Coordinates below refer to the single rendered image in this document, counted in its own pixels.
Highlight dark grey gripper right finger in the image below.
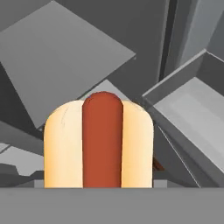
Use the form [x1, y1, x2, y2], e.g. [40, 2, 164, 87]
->
[152, 171, 187, 189]

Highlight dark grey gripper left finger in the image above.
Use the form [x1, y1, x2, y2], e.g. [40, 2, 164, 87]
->
[17, 170, 46, 189]

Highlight hot dog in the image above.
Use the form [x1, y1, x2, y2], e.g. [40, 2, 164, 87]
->
[43, 90, 165, 189]

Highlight grey freezer door bin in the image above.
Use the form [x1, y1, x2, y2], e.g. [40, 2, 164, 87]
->
[142, 48, 224, 188]

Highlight grey freezer door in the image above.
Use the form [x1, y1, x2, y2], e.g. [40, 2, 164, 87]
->
[158, 0, 224, 77]

